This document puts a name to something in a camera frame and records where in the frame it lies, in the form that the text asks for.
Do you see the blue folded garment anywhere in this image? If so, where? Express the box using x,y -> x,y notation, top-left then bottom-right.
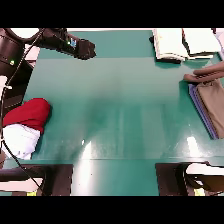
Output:
187,83 -> 220,141

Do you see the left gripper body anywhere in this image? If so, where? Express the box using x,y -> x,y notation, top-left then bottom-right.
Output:
74,38 -> 98,61

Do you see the red garment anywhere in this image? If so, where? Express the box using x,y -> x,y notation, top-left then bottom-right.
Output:
1,97 -> 52,135

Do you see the black cable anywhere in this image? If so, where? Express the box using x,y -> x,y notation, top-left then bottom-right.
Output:
0,29 -> 48,196

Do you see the brown T-shirt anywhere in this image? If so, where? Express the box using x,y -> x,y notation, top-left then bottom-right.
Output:
182,61 -> 224,84

